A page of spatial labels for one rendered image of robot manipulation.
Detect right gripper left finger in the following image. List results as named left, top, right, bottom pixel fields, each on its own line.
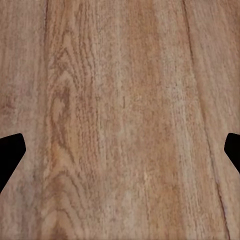
left=0, top=133, right=26, bottom=193

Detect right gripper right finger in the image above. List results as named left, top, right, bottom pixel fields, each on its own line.
left=224, top=133, right=240, bottom=173

